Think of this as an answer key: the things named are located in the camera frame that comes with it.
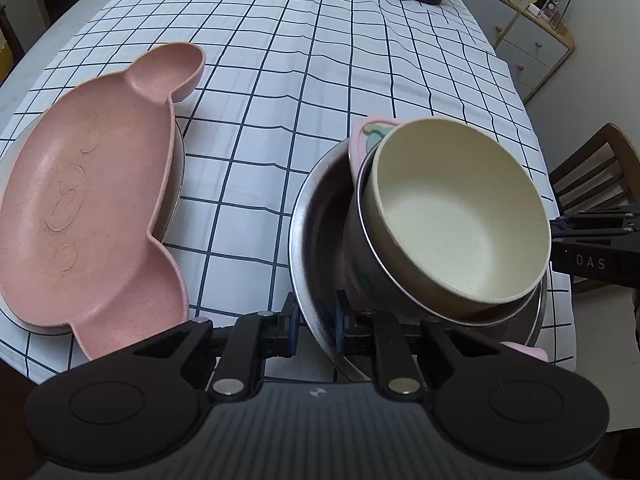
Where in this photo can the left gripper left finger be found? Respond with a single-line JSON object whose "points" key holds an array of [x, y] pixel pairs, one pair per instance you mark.
{"points": [[243, 349]]}

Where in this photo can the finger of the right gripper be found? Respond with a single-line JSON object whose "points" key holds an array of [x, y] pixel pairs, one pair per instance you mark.
{"points": [[620, 242], [624, 217]]}

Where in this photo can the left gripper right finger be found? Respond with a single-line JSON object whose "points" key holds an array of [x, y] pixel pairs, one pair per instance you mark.
{"points": [[390, 346]]}

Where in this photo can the large steel bowl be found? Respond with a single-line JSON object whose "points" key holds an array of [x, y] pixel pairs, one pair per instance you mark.
{"points": [[318, 270]]}

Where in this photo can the pink pot with steel bowl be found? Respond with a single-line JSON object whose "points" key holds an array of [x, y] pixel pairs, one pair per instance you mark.
{"points": [[369, 285]]}

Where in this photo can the cream bowl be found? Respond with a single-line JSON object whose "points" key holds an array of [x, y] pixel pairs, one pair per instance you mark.
{"points": [[454, 218]]}

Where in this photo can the large white plate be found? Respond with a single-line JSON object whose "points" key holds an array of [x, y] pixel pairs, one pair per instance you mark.
{"points": [[167, 211]]}

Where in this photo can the pink bear-shaped plate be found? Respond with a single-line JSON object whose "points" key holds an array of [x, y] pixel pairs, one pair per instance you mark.
{"points": [[82, 200]]}

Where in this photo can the person's right hand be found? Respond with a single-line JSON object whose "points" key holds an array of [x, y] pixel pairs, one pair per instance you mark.
{"points": [[636, 303]]}

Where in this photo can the wooden chair right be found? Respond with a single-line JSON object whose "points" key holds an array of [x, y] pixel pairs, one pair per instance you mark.
{"points": [[602, 173]]}

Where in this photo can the grey drawer cabinet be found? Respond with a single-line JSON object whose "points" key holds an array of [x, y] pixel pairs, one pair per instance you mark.
{"points": [[533, 49]]}

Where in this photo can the checkered tablecloth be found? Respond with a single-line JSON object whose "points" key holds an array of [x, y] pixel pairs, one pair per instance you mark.
{"points": [[284, 81]]}

